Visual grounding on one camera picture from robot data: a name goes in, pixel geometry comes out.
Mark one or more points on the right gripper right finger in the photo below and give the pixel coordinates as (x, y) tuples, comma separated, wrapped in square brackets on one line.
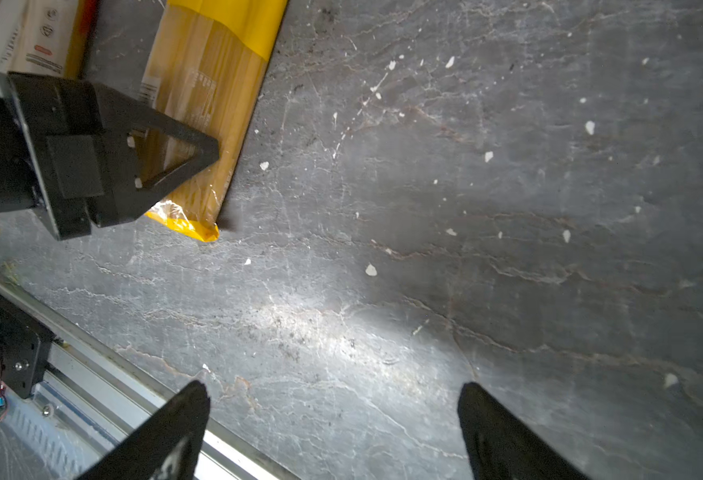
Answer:
[(500, 446)]

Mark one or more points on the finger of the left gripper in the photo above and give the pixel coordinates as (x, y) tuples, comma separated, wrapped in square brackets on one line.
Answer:
[(143, 156)]

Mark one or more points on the red spaghetti bag left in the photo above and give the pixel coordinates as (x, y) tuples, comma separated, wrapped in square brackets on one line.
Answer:
[(52, 37)]

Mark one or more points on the yellow top spaghetti bag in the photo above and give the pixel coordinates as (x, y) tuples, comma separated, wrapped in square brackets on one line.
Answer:
[(205, 69)]

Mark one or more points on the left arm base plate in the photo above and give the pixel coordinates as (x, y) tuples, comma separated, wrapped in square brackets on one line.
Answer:
[(24, 346)]

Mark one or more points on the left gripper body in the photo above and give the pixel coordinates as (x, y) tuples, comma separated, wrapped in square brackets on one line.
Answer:
[(36, 107)]

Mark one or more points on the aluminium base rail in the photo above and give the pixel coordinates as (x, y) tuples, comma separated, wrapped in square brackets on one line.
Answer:
[(91, 399)]

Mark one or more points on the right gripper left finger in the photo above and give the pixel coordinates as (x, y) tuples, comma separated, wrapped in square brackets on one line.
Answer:
[(166, 446)]

